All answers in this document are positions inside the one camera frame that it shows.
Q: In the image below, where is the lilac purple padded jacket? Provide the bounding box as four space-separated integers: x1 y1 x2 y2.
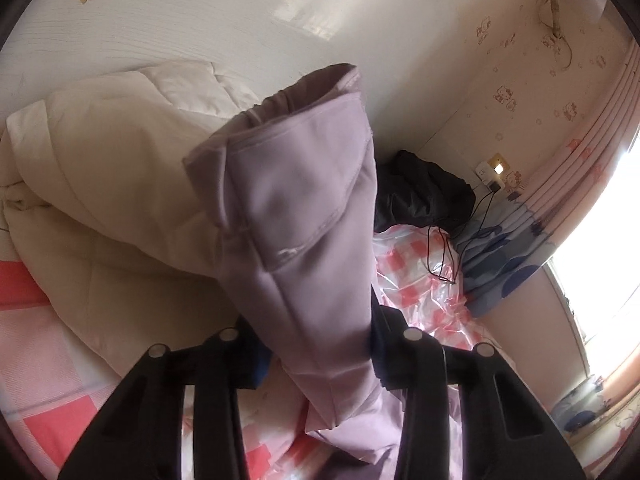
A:
184 63 402 478

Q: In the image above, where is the bright bedroom window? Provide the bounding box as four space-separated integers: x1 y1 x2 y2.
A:
549 142 639 378

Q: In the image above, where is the pink window curtain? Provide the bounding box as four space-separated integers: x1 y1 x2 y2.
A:
508 39 640 221

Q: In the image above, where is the cream white duvet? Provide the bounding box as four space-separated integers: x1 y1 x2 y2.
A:
1 61 257 375

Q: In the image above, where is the black garment on bed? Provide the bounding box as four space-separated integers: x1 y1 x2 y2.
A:
374 150 476 234

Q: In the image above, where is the black cable on bed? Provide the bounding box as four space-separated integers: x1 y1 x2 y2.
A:
425 184 501 286

